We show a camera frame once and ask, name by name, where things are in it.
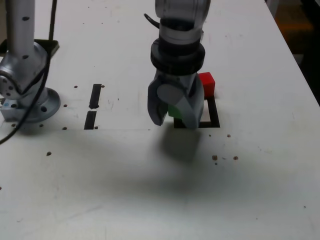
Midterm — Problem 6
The green cube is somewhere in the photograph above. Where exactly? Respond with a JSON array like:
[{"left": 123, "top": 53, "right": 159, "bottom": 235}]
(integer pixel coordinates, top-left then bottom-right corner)
[{"left": 167, "top": 103, "right": 183, "bottom": 120}]

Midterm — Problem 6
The black tape strip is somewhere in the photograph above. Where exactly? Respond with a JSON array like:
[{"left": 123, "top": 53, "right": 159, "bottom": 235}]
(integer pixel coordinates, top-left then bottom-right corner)
[{"left": 83, "top": 84, "right": 103, "bottom": 130}]

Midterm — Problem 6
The red cube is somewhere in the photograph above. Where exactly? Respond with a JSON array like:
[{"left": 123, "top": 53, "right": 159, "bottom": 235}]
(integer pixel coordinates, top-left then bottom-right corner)
[{"left": 199, "top": 71, "right": 216, "bottom": 98}]

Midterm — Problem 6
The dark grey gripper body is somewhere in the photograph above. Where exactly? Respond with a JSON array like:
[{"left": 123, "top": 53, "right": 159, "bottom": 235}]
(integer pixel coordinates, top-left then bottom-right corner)
[{"left": 152, "top": 70, "right": 201, "bottom": 91}]

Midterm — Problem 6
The black tape square outline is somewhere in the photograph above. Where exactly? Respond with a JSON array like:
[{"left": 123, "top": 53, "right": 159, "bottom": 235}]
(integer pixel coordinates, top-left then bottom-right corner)
[{"left": 173, "top": 98, "right": 221, "bottom": 129}]

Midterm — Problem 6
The black flat device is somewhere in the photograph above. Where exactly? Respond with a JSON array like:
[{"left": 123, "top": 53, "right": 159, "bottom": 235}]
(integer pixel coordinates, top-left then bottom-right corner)
[{"left": 0, "top": 39, "right": 61, "bottom": 57}]

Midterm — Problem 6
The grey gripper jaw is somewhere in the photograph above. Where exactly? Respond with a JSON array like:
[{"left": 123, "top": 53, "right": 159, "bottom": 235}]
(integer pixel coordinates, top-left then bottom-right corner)
[
  {"left": 156, "top": 73, "right": 206, "bottom": 130},
  {"left": 147, "top": 79, "right": 169, "bottom": 127}
]

